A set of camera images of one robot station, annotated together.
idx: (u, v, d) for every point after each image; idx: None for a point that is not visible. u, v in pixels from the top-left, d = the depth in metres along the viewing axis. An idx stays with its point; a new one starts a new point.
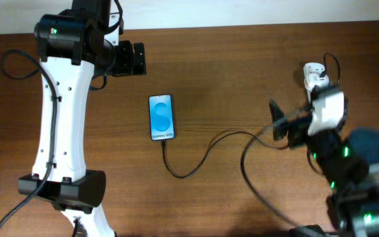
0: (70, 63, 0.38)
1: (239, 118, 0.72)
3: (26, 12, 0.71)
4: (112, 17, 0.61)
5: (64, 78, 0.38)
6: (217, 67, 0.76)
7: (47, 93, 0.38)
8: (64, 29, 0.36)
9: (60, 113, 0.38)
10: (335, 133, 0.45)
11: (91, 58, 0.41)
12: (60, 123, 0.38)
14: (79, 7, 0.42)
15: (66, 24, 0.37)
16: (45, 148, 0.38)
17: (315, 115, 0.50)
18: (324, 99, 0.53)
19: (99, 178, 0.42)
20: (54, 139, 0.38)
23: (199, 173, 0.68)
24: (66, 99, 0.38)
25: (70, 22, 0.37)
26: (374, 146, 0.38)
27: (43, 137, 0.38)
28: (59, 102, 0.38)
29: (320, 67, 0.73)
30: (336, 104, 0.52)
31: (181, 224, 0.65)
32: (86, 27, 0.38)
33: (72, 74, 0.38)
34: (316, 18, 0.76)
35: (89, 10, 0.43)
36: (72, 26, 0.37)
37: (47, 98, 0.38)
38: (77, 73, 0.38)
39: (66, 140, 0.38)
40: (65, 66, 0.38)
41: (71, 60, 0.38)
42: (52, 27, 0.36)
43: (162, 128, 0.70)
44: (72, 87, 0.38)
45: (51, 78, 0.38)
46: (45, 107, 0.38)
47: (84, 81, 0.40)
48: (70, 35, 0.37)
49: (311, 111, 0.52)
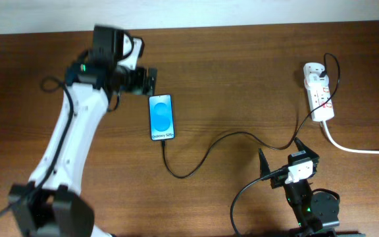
0: (91, 89, 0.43)
1: (239, 118, 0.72)
3: (30, 11, 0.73)
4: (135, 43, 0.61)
5: (83, 97, 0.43)
6: (217, 67, 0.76)
7: (65, 109, 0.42)
8: (91, 76, 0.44)
9: (73, 126, 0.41)
10: (305, 190, 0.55)
11: (108, 94, 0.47)
12: (70, 135, 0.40)
14: (99, 47, 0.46)
15: (93, 70, 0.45)
16: (49, 157, 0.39)
17: (289, 176, 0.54)
18: (301, 162, 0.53)
19: (89, 218, 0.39)
20: (61, 148, 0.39)
23: (199, 172, 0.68)
24: (81, 116, 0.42)
25: (97, 70, 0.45)
26: (326, 209, 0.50)
27: (50, 147, 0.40)
28: (74, 118, 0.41)
29: (320, 67, 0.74)
30: (308, 168, 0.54)
31: (181, 224, 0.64)
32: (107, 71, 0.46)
33: (91, 96, 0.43)
34: (315, 16, 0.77)
35: (106, 52, 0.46)
36: (97, 69, 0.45)
37: (64, 114, 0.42)
38: (97, 97, 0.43)
39: (72, 151, 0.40)
40: (86, 89, 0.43)
41: (92, 87, 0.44)
42: (83, 66, 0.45)
43: (162, 128, 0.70)
44: (89, 108, 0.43)
45: (73, 97, 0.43)
46: (60, 121, 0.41)
47: (99, 106, 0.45)
48: (94, 74, 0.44)
49: (287, 170, 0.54)
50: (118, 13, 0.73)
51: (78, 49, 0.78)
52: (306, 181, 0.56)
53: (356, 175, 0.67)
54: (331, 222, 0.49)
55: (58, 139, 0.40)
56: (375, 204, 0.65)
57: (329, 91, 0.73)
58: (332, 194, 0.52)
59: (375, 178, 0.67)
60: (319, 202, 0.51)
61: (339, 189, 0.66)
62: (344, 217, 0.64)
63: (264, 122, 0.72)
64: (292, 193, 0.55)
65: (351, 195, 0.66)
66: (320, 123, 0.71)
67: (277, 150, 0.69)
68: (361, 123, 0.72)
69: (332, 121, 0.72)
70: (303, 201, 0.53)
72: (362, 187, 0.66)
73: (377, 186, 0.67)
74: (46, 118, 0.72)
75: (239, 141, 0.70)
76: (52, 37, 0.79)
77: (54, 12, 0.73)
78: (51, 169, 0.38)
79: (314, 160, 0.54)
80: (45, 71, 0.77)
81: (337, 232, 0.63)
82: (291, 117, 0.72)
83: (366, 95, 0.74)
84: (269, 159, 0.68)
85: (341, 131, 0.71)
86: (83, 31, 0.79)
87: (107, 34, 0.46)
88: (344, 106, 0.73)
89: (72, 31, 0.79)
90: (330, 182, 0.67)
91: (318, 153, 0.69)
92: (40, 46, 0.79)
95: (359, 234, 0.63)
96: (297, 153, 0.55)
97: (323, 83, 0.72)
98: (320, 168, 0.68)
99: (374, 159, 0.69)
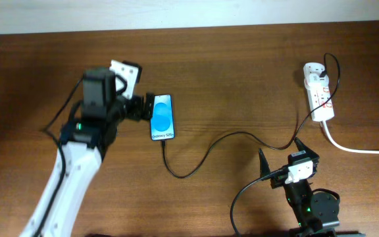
0: (85, 148, 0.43)
1: (239, 118, 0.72)
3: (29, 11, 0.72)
4: (129, 72, 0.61)
5: (76, 157, 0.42)
6: (217, 67, 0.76)
7: (57, 168, 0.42)
8: (85, 136, 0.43)
9: (64, 189, 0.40)
10: (306, 190, 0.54)
11: (102, 149, 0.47)
12: (59, 199, 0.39)
14: (91, 100, 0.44)
15: (87, 128, 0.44)
16: (35, 220, 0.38)
17: (289, 176, 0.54)
18: (301, 162, 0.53)
19: None
20: (49, 212, 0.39)
23: (199, 172, 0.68)
24: (73, 177, 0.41)
25: (91, 127, 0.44)
26: (326, 210, 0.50)
27: (39, 209, 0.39)
28: (65, 180, 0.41)
29: (320, 67, 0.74)
30: (308, 168, 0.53)
31: (181, 224, 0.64)
32: (101, 130, 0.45)
33: (84, 155, 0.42)
34: (314, 16, 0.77)
35: (99, 104, 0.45)
36: (91, 128, 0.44)
37: (56, 174, 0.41)
38: (91, 158, 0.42)
39: (60, 215, 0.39)
40: (79, 149, 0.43)
41: (86, 145, 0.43)
42: (79, 122, 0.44)
43: (162, 128, 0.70)
44: (82, 168, 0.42)
45: (66, 157, 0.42)
46: (52, 182, 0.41)
47: (92, 164, 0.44)
48: (87, 133, 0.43)
49: (287, 170, 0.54)
50: (118, 13, 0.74)
51: (78, 49, 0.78)
52: (306, 181, 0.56)
53: (356, 175, 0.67)
54: (331, 222, 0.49)
55: (47, 204, 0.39)
56: (375, 204, 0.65)
57: (329, 91, 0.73)
58: (332, 195, 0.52)
59: (375, 178, 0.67)
60: (318, 202, 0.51)
61: (339, 189, 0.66)
62: (344, 217, 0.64)
63: (264, 122, 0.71)
64: (292, 193, 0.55)
65: (351, 195, 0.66)
66: (320, 123, 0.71)
67: (277, 150, 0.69)
68: (361, 123, 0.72)
69: (332, 121, 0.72)
70: (303, 201, 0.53)
72: (362, 187, 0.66)
73: (377, 186, 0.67)
74: (47, 118, 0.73)
75: (239, 141, 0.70)
76: (53, 37, 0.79)
77: (55, 12, 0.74)
78: (37, 234, 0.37)
79: (314, 160, 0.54)
80: (46, 71, 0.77)
81: (337, 232, 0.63)
82: (291, 116, 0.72)
83: (366, 95, 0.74)
84: (269, 159, 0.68)
85: (341, 131, 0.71)
86: (83, 31, 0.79)
87: (95, 85, 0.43)
88: (344, 106, 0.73)
89: (72, 31, 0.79)
90: (330, 182, 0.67)
91: (318, 153, 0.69)
92: (41, 46, 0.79)
95: (359, 234, 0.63)
96: (297, 154, 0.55)
97: (323, 83, 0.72)
98: (320, 168, 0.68)
99: (374, 159, 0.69)
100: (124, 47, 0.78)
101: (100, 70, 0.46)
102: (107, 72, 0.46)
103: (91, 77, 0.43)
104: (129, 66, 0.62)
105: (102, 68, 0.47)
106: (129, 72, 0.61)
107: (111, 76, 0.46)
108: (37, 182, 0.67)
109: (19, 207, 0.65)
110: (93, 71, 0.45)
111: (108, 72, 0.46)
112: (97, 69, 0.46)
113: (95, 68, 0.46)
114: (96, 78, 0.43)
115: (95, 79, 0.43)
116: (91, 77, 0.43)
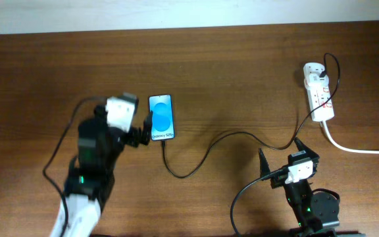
0: (86, 201, 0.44)
1: (239, 118, 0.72)
3: (28, 12, 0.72)
4: (127, 110, 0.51)
5: (78, 210, 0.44)
6: (217, 67, 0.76)
7: (60, 220, 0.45)
8: (84, 191, 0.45)
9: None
10: (305, 190, 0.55)
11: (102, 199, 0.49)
12: None
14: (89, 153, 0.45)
15: (86, 182, 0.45)
16: None
17: (289, 176, 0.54)
18: (301, 162, 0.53)
19: None
20: None
23: (199, 172, 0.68)
24: (73, 230, 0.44)
25: (93, 180, 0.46)
26: (326, 210, 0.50)
27: None
28: (67, 231, 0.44)
29: (319, 67, 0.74)
30: (308, 168, 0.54)
31: (181, 224, 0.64)
32: (101, 181, 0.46)
33: (85, 209, 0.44)
34: (314, 16, 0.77)
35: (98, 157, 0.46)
36: (92, 181, 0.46)
37: (60, 224, 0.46)
38: (91, 210, 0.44)
39: None
40: (81, 203, 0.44)
41: (87, 199, 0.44)
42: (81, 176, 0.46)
43: (162, 128, 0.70)
44: (83, 219, 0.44)
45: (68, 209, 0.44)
46: (57, 229, 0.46)
47: (93, 214, 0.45)
48: (89, 186, 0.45)
49: (287, 170, 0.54)
50: (118, 13, 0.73)
51: (78, 49, 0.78)
52: (306, 181, 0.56)
53: (356, 176, 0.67)
54: (331, 222, 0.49)
55: None
56: (375, 204, 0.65)
57: (329, 91, 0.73)
58: (331, 195, 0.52)
59: (375, 179, 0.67)
60: (318, 202, 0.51)
61: (339, 189, 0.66)
62: (344, 217, 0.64)
63: (264, 122, 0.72)
64: (292, 193, 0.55)
65: (351, 195, 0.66)
66: (320, 123, 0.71)
67: (277, 150, 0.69)
68: (361, 123, 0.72)
69: (331, 121, 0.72)
70: (303, 201, 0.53)
72: (362, 187, 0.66)
73: (377, 187, 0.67)
74: (47, 118, 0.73)
75: (239, 141, 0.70)
76: (53, 37, 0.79)
77: (54, 13, 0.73)
78: None
79: (314, 160, 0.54)
80: (46, 72, 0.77)
81: (337, 231, 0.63)
82: (291, 116, 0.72)
83: (366, 95, 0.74)
84: (269, 159, 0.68)
85: (341, 131, 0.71)
86: (83, 31, 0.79)
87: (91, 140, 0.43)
88: (344, 106, 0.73)
89: (72, 31, 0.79)
90: (330, 182, 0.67)
91: (318, 153, 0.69)
92: (41, 47, 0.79)
95: (359, 234, 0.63)
96: (297, 154, 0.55)
97: (323, 83, 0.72)
98: (320, 168, 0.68)
99: (374, 159, 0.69)
100: (124, 47, 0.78)
101: (94, 123, 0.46)
102: (102, 126, 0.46)
103: (87, 135, 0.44)
104: (125, 102, 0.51)
105: (97, 121, 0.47)
106: (126, 110, 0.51)
107: (106, 130, 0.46)
108: (37, 182, 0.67)
109: (20, 207, 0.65)
110: (88, 126, 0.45)
111: (104, 126, 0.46)
112: (93, 122, 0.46)
113: (90, 121, 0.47)
114: (89, 136, 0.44)
115: (89, 138, 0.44)
116: (85, 135, 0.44)
